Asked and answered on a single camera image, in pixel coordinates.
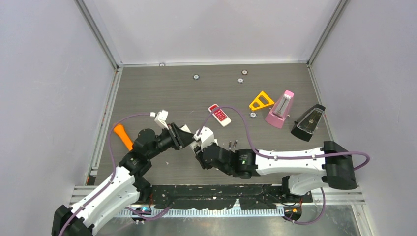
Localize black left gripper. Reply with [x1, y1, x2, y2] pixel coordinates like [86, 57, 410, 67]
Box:
[147, 122, 196, 159]

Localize white remote control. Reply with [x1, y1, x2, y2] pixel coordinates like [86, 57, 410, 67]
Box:
[208, 104, 232, 127]

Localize slim white black remote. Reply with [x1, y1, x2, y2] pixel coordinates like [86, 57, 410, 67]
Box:
[180, 124, 192, 133]

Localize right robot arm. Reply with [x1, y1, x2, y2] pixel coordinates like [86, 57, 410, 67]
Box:
[191, 141, 357, 202]

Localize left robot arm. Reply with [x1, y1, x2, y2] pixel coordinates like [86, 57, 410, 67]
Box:
[51, 123, 195, 236]

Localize pink metronome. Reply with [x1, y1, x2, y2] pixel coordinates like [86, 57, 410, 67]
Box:
[265, 90, 294, 128]

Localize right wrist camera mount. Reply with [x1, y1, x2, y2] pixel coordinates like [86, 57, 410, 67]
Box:
[190, 126, 218, 151]

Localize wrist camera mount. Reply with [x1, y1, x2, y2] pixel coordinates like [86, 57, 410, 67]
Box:
[149, 110, 169, 129]
[190, 126, 218, 151]

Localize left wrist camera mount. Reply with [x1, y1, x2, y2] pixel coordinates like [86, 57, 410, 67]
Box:
[149, 110, 169, 129]

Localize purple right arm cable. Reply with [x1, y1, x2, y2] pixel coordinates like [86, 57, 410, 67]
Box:
[195, 106, 371, 226]

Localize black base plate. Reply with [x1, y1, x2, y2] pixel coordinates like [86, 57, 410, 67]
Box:
[151, 184, 313, 210]

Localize orange handle tool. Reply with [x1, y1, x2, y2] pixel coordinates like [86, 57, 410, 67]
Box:
[113, 123, 133, 151]

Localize yellow triangular plastic frame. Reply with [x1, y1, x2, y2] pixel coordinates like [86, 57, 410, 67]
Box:
[249, 91, 275, 112]

